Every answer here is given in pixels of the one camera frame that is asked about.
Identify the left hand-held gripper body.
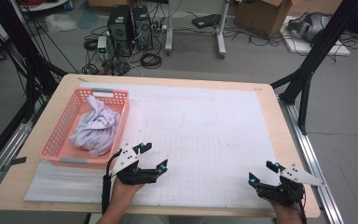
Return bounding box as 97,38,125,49
109,143,160,187

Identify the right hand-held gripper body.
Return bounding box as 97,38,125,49
256,163,326,208

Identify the lavender printed towel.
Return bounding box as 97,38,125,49
69,95,121,158

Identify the pink plastic basket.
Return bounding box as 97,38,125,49
38,87,131,171

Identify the person's left hand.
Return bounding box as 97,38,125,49
110,177,145,203

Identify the person's right hand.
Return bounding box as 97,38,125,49
269,200,305,224

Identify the white grid mat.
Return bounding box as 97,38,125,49
23,81,290,210

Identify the small white device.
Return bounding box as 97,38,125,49
96,35,108,54

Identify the white metal stand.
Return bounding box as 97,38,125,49
164,0,231,60

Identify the black computer tower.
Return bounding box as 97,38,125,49
131,5,154,52
106,4,134,59

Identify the white power strip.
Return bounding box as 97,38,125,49
153,22,168,34

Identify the white floor board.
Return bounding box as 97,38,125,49
280,15,351,58

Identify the flat black device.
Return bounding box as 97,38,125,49
191,13,222,30

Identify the grey headset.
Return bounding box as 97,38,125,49
287,11,332,43

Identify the open cardboard box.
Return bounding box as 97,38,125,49
234,0,293,40

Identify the clear plastic bag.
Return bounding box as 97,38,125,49
45,12,78,34

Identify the white round table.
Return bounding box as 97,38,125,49
18,0,69,13

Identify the aluminium rail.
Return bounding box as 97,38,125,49
0,102,45,203
278,96,344,224

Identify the coiled black cable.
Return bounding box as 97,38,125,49
83,38,99,52
81,63,100,76
140,52,163,70

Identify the grey metal bracket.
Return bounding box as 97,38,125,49
1,156,28,172

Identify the black metal frame stand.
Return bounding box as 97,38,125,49
0,0,68,122
269,0,358,136

